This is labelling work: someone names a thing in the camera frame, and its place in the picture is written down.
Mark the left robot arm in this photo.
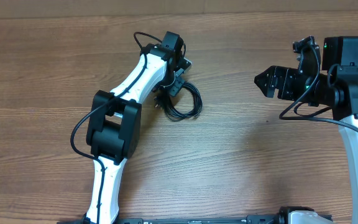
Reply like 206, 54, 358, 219
82, 44, 192, 223

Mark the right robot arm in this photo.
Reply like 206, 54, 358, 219
254, 36, 358, 223

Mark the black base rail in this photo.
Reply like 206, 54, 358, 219
57, 213, 334, 224

